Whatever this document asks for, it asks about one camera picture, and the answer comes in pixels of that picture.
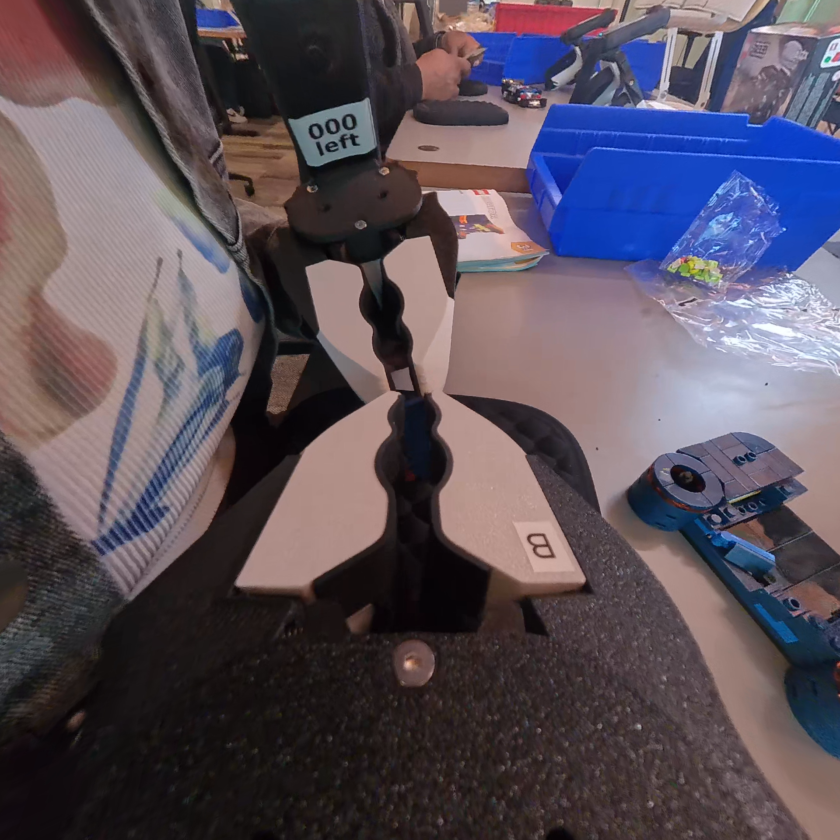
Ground blue brick-built game console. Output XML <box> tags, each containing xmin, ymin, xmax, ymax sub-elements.
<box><xmin>626</xmin><ymin>432</ymin><xmax>840</xmax><ymax>759</ymax></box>

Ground blue brick bar orange ends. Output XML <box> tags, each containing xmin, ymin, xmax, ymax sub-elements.
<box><xmin>387</xmin><ymin>366</ymin><xmax>435</xmax><ymax>490</ymax></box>

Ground instruction booklet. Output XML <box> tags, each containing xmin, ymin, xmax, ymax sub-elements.
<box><xmin>423</xmin><ymin>189</ymin><xmax>551</xmax><ymax>273</ymax></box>

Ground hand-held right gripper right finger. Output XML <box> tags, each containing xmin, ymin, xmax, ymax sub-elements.
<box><xmin>430</xmin><ymin>392</ymin><xmax>588</xmax><ymax>601</ymax></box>

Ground blue plastic bin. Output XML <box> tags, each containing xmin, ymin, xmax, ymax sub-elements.
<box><xmin>527</xmin><ymin>104</ymin><xmax>840</xmax><ymax>271</ymax></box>

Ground dark product box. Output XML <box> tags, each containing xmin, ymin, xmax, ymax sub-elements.
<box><xmin>721</xmin><ymin>23</ymin><xmax>840</xmax><ymax>129</ymax></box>

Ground row of blue bins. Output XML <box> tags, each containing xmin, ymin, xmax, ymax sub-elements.
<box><xmin>469</xmin><ymin>31</ymin><xmax>667</xmax><ymax>88</ymax></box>

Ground large black cushioned pad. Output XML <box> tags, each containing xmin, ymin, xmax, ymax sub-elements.
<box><xmin>230</xmin><ymin>387</ymin><xmax>601</xmax><ymax>526</ymax></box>

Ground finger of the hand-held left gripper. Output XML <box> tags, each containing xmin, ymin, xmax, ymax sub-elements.
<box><xmin>305</xmin><ymin>261</ymin><xmax>389</xmax><ymax>403</ymax></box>
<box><xmin>382</xmin><ymin>235</ymin><xmax>457</xmax><ymax>395</ymax></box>

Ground red plastic bin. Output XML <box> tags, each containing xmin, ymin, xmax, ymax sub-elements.
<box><xmin>493</xmin><ymin>2</ymin><xmax>619</xmax><ymax>35</ymax></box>

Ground flat black cushioned pad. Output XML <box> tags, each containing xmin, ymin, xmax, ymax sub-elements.
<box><xmin>412</xmin><ymin>98</ymin><xmax>511</xmax><ymax>127</ymax></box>

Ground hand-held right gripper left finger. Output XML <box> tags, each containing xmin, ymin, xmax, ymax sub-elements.
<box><xmin>235</xmin><ymin>392</ymin><xmax>403</xmax><ymax>601</ymax></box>

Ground grey wood-edged table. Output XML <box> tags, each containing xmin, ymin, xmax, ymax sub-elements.
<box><xmin>386</xmin><ymin>84</ymin><xmax>573</xmax><ymax>194</ymax></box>

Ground clear plastic bag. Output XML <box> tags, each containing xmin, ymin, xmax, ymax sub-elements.
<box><xmin>663</xmin><ymin>171</ymin><xmax>786</xmax><ymax>293</ymax></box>
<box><xmin>623</xmin><ymin>259</ymin><xmax>840</xmax><ymax>376</ymax></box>

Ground small dark toy car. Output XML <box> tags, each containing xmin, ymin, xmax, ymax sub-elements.
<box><xmin>500</xmin><ymin>77</ymin><xmax>550</xmax><ymax>109</ymax></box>

